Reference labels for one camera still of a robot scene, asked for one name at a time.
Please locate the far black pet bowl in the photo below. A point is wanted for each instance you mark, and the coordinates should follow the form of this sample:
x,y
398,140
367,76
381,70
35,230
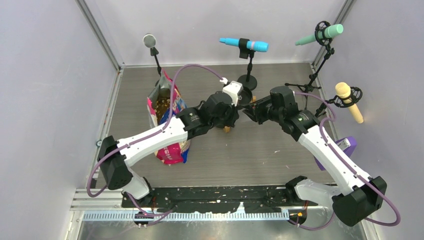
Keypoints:
x,y
245,97

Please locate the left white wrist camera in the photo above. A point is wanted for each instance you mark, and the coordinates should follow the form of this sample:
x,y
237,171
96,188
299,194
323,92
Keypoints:
x,y
233,89

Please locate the black pet bowl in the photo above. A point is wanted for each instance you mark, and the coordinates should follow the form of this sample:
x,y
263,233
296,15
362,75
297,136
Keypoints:
x,y
226,129
245,97

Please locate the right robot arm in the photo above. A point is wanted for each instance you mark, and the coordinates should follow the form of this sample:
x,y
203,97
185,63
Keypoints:
x,y
356,194

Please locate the purple metronome box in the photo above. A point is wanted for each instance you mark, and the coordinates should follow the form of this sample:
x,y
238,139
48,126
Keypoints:
x,y
347,145

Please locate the green microphone tripod stand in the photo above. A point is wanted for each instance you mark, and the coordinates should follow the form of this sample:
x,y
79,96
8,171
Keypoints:
x,y
308,88

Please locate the near black pet bowl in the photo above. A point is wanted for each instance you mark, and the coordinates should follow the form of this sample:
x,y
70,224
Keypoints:
x,y
226,129

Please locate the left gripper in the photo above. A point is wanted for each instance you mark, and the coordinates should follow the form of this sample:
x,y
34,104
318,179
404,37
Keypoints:
x,y
233,116

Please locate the green microphone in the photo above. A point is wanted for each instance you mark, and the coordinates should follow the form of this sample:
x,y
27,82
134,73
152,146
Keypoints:
x,y
327,33

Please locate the yellow microphone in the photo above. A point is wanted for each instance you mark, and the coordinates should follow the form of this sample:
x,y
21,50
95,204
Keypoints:
x,y
343,88

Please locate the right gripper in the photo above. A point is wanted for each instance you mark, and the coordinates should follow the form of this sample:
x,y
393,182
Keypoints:
x,y
258,117

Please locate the yellow microphone tripod stand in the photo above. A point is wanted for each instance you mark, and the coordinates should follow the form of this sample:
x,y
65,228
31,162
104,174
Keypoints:
x,y
328,104

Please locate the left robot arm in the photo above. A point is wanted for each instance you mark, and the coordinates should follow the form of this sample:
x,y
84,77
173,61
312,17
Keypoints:
x,y
116,157

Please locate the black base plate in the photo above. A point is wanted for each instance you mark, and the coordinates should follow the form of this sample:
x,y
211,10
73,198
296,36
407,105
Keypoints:
x,y
220,199

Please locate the round silver microphone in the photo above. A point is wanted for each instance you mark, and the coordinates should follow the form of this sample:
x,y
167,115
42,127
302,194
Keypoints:
x,y
149,41

